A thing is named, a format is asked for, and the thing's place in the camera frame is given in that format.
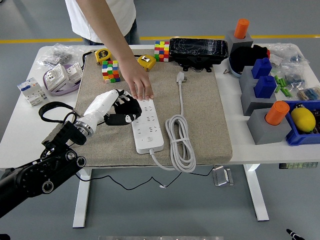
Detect yellow tape measure black label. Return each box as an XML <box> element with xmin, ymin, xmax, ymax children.
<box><xmin>94</xmin><ymin>48</ymin><xmax>112</xmax><ymax>66</ymax></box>

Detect white circuit breaker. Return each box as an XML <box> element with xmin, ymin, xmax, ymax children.
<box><xmin>16</xmin><ymin>77</ymin><xmax>49</xmax><ymax>107</ymax></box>

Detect person's torso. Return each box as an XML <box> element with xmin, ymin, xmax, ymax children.
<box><xmin>64</xmin><ymin>0</ymin><xmax>141</xmax><ymax>46</ymax></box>

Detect black cloth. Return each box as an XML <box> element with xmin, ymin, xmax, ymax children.
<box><xmin>229</xmin><ymin>44</ymin><xmax>270</xmax><ymax>75</ymax></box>

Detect person's hand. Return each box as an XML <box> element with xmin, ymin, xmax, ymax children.
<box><xmin>122</xmin><ymin>57</ymin><xmax>154</xmax><ymax>101</ymax></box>

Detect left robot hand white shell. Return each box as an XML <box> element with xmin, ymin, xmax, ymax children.
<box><xmin>81</xmin><ymin>88</ymin><xmax>138</xmax><ymax>132</ymax></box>

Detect white table leg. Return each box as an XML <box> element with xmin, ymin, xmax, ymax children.
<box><xmin>72</xmin><ymin>168</ymin><xmax>93</xmax><ymax>229</ymax></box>
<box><xmin>243</xmin><ymin>163</ymin><xmax>270</xmax><ymax>223</ymax></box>

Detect white power strip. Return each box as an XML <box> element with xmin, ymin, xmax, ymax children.
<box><xmin>131</xmin><ymin>97</ymin><xmax>165</xmax><ymax>155</ymax></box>

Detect black film-wrapped box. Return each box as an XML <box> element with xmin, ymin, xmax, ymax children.
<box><xmin>169</xmin><ymin>37</ymin><xmax>230</xmax><ymax>74</ymax></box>

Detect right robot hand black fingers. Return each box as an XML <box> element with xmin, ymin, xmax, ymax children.
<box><xmin>285</xmin><ymin>228</ymin><xmax>305</xmax><ymax>240</ymax></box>

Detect clear bag of grey parts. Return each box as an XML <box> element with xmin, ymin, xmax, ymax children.
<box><xmin>36</xmin><ymin>43</ymin><xmax>88</xmax><ymax>68</ymax></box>

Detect black power adapter plug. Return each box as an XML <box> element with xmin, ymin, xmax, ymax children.
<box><xmin>117</xmin><ymin>97</ymin><xmax>143</xmax><ymax>118</ymax></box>

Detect black tape measure strap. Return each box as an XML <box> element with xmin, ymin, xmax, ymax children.
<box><xmin>81</xmin><ymin>50</ymin><xmax>98</xmax><ymax>66</ymax></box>

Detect clear bag of blue parts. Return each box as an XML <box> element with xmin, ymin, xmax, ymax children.
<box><xmin>283</xmin><ymin>67</ymin><xmax>307</xmax><ymax>87</ymax></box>

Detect white wall socket panel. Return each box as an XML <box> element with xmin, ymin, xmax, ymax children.
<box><xmin>45</xmin><ymin>63</ymin><xmax>69</xmax><ymax>91</ymax></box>
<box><xmin>64</xmin><ymin>62</ymin><xmax>83</xmax><ymax>83</ymax></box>

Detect colourful puzzle cube tower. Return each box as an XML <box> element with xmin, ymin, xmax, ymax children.
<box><xmin>101</xmin><ymin>59</ymin><xmax>122</xmax><ymax>85</ymax></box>
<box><xmin>154</xmin><ymin>40</ymin><xmax>171</xmax><ymax>63</ymax></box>

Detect light blue dish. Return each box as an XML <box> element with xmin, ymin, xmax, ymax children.
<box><xmin>228</xmin><ymin>56</ymin><xmax>243</xmax><ymax>78</ymax></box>

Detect purple tray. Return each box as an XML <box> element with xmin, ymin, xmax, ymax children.
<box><xmin>42</xmin><ymin>63</ymin><xmax>84</xmax><ymax>97</ymax></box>

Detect white power strip cable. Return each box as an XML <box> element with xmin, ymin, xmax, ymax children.
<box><xmin>149</xmin><ymin>71</ymin><xmax>197</xmax><ymax>173</ymax></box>

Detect silver metal floor box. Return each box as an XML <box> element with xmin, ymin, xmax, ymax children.
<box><xmin>211</xmin><ymin>164</ymin><xmax>235</xmax><ymax>187</ymax></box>

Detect yellow tape measure silver clip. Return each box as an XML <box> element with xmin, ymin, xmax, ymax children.
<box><xmin>137</xmin><ymin>54</ymin><xmax>157</xmax><ymax>73</ymax></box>

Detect thin black adapter cord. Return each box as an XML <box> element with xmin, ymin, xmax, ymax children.
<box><xmin>73</xmin><ymin>163</ymin><xmax>216</xmax><ymax>191</ymax></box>

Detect grey block with hole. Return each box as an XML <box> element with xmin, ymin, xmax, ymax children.
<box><xmin>240</xmin><ymin>81</ymin><xmax>285</xmax><ymax>116</ymax></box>
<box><xmin>246</xmin><ymin>109</ymin><xmax>293</xmax><ymax>146</ymax></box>
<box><xmin>224</xmin><ymin>30</ymin><xmax>254</xmax><ymax>55</ymax></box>
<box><xmin>239</xmin><ymin>66</ymin><xmax>260</xmax><ymax>87</ymax></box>

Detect beige mat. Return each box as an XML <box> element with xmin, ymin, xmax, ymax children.
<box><xmin>64</xmin><ymin>48</ymin><xmax>233</xmax><ymax>168</ymax></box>

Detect orange cylinder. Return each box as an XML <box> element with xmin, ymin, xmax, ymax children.
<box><xmin>233</xmin><ymin>18</ymin><xmax>250</xmax><ymax>40</ymax></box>
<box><xmin>265</xmin><ymin>100</ymin><xmax>290</xmax><ymax>126</ymax></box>

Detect blue block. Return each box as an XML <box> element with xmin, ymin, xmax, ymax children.
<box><xmin>254</xmin><ymin>75</ymin><xmax>278</xmax><ymax>99</ymax></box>
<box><xmin>251</xmin><ymin>57</ymin><xmax>273</xmax><ymax>80</ymax></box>

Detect clear bag of small parts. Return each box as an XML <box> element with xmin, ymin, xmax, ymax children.
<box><xmin>268</xmin><ymin>42</ymin><xmax>311</xmax><ymax>67</ymax></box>

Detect yellow lemon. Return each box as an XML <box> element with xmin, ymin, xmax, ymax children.
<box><xmin>290</xmin><ymin>106</ymin><xmax>317</xmax><ymax>133</ymax></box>

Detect blue plastic bin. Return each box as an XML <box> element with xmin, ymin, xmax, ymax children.
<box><xmin>281</xmin><ymin>100</ymin><xmax>320</xmax><ymax>147</ymax></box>

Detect table height control panel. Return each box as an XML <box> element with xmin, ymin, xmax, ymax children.
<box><xmin>278</xmin><ymin>162</ymin><xmax>319</xmax><ymax>170</ymax></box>

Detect clear bag of connectors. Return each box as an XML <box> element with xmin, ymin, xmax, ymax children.
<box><xmin>296</xmin><ymin>86</ymin><xmax>320</xmax><ymax>101</ymax></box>

